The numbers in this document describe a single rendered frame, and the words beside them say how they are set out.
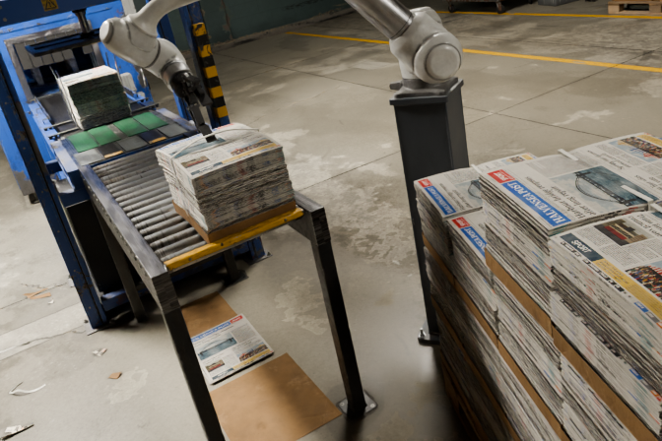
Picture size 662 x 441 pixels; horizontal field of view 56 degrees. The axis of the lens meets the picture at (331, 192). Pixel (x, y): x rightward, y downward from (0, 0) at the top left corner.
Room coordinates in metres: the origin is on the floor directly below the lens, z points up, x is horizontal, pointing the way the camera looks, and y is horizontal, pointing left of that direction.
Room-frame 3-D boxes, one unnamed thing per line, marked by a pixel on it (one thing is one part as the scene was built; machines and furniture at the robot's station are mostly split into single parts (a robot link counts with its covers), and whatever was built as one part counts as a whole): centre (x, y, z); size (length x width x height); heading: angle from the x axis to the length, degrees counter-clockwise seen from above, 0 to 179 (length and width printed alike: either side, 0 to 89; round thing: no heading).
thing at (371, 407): (1.76, 0.06, 0.01); 0.14 x 0.14 x 0.01; 25
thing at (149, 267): (2.13, 0.79, 0.74); 1.34 x 0.05 x 0.12; 25
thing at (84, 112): (3.67, 1.24, 0.93); 0.38 x 0.30 x 0.26; 25
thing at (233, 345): (2.27, 0.57, 0.01); 0.37 x 0.28 x 0.01; 25
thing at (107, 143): (3.16, 0.99, 0.75); 0.70 x 0.65 x 0.10; 25
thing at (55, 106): (4.18, 1.47, 0.75); 1.53 x 0.64 x 0.10; 25
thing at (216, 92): (3.01, 0.45, 1.05); 0.05 x 0.05 x 0.45; 25
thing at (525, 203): (1.05, -0.50, 0.95); 0.38 x 0.29 x 0.23; 96
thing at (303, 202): (2.34, 0.33, 0.74); 1.34 x 0.05 x 0.12; 25
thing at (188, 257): (1.63, 0.29, 0.81); 0.43 x 0.03 x 0.02; 115
